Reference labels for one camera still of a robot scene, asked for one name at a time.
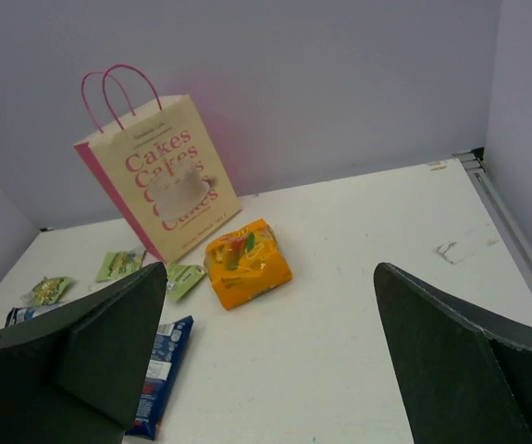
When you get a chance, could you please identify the crumpled green candy packet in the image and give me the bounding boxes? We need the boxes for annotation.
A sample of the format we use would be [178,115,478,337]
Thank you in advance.
[20,277,74,306]

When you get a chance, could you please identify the green candy packet back side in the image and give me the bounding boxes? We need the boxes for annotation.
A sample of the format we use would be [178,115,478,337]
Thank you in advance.
[166,263,206,302]

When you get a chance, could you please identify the orange mango gummy bag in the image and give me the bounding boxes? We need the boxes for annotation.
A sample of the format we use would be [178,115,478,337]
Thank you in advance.
[204,219,292,311]

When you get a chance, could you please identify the cream pink paper cake bag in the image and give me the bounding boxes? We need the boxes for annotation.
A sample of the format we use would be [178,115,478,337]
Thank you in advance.
[73,64,242,265]

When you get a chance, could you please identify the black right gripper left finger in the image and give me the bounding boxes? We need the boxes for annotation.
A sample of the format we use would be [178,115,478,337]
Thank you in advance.
[0,263,167,443]

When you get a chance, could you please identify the small blue snack packet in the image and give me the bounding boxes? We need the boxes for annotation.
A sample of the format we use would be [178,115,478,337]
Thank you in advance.
[125,315,194,440]

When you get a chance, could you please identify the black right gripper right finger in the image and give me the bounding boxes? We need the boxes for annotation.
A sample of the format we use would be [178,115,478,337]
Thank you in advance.
[374,263,532,443]

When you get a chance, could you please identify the aluminium table edge rail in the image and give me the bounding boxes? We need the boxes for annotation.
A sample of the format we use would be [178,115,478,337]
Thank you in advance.
[452,147,532,293]

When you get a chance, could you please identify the large blue chips bag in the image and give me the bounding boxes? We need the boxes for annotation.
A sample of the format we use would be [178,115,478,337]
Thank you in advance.
[5,302,63,327]

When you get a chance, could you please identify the green Himalaya candy packet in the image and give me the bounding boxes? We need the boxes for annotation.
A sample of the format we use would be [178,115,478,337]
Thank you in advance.
[95,248,146,283]

